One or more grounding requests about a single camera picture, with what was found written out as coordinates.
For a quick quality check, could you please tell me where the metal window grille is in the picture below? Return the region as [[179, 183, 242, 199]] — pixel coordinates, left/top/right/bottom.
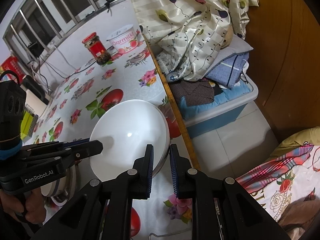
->
[[2, 0, 130, 53]]

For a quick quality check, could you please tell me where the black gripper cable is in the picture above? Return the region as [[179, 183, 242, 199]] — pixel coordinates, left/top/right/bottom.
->
[[0, 70, 22, 85]]

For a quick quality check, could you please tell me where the dark plaid cloth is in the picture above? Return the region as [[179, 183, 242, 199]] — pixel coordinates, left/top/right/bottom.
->
[[170, 79, 215, 105]]

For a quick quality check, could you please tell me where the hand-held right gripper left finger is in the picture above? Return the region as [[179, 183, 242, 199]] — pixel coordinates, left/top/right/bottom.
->
[[31, 144, 154, 240]]

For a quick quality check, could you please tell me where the steel bowl with white shell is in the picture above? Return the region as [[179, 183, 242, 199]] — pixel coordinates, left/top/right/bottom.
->
[[89, 99, 170, 180]]

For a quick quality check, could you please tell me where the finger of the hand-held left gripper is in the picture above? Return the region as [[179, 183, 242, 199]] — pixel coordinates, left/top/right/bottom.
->
[[21, 140, 104, 167], [32, 137, 92, 148]]

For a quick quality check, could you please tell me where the blue storage bin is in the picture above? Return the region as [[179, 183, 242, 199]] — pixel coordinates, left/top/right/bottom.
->
[[172, 77, 259, 139]]

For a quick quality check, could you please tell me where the floral plaid blanket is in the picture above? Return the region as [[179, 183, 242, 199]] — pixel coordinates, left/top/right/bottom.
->
[[235, 142, 320, 228]]

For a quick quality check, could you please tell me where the lime green box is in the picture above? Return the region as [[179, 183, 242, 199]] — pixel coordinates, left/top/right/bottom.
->
[[20, 110, 38, 140]]

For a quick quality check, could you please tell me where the floral printed tablecloth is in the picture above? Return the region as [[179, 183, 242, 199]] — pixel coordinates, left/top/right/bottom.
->
[[21, 47, 185, 240]]

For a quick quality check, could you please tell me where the small floral cloth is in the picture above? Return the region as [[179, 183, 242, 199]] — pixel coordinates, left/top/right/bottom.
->
[[155, 51, 190, 83]]

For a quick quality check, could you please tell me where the brown cloth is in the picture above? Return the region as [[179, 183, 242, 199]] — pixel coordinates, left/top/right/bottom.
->
[[277, 197, 315, 233]]

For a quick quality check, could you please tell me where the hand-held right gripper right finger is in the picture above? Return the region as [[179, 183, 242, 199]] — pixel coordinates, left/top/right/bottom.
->
[[169, 144, 292, 240]]

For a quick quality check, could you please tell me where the white blue-rimmed bowl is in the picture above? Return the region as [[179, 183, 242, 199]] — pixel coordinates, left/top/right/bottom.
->
[[41, 170, 69, 198]]

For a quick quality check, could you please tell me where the grey folded cloth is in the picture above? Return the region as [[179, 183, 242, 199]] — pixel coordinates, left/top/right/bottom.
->
[[217, 36, 253, 63]]

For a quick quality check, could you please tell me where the yellow pillow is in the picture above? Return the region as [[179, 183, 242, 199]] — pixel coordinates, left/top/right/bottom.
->
[[270, 127, 320, 160]]

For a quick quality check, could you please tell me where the person's left hand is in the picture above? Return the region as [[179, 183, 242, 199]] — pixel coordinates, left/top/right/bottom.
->
[[0, 189, 46, 228]]

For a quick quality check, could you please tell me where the wooden table edge trim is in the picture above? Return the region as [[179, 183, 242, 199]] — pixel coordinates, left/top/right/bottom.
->
[[142, 36, 202, 172]]

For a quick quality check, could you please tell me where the wooden wardrobe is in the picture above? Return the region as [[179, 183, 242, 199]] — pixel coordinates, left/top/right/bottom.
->
[[240, 0, 320, 145]]

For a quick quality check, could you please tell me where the white power cable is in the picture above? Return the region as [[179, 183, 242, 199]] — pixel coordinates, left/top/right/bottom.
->
[[35, 46, 80, 90]]

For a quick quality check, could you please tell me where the red-lidded sauce jar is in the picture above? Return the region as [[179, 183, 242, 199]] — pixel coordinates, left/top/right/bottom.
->
[[82, 32, 111, 66]]

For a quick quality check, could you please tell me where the black power cable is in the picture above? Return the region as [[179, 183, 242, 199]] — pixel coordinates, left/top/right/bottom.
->
[[37, 59, 98, 93]]

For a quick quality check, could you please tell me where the white yogurt cup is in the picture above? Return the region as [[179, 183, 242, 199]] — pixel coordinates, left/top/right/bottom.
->
[[106, 24, 141, 55]]

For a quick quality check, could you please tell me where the folded blue checked cloth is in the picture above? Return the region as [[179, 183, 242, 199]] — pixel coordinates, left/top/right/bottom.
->
[[205, 54, 250, 89]]

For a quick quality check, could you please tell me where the red snack packet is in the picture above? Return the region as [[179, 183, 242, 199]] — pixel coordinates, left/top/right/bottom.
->
[[0, 56, 24, 80]]

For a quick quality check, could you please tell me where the black power adapter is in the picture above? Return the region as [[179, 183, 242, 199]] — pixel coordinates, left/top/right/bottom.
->
[[27, 42, 44, 58]]

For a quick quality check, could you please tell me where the cream printed curtain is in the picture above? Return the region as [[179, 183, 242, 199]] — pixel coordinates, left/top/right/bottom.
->
[[122, 0, 259, 82]]

